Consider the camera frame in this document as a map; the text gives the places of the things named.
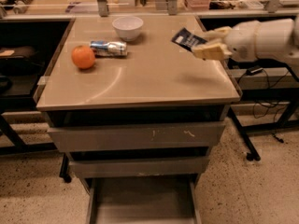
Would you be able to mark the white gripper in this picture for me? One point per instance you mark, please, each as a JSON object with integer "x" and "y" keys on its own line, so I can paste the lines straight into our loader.
{"x": 242, "y": 42}

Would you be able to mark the dark blue rxbar wrapper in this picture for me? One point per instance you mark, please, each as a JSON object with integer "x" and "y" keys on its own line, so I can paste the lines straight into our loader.
{"x": 187, "y": 40}

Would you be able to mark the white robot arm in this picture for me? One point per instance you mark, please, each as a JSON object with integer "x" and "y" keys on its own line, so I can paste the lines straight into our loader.
{"x": 276, "y": 40}

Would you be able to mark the top grey drawer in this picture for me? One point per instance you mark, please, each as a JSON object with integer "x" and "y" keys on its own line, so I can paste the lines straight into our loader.
{"x": 141, "y": 136}

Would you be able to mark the grey drawer cabinet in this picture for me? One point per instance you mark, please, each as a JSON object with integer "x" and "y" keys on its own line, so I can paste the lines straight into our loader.
{"x": 157, "y": 83}

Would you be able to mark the middle grey drawer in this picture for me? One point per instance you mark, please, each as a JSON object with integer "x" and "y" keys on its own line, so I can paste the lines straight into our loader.
{"x": 141, "y": 167}

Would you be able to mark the open bottom grey drawer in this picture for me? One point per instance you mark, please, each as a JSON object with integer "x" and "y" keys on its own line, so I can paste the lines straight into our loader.
{"x": 143, "y": 200}

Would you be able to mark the black power adapter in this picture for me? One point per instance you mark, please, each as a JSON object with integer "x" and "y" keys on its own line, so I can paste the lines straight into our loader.
{"x": 254, "y": 70}

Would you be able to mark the white bowl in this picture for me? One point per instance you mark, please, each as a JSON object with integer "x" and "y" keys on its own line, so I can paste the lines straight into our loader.
{"x": 128, "y": 28}

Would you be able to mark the blue silver drink can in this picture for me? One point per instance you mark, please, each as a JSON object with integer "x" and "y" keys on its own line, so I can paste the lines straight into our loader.
{"x": 109, "y": 49}

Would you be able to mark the orange fruit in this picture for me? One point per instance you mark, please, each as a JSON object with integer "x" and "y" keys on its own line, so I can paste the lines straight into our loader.
{"x": 83, "y": 57}

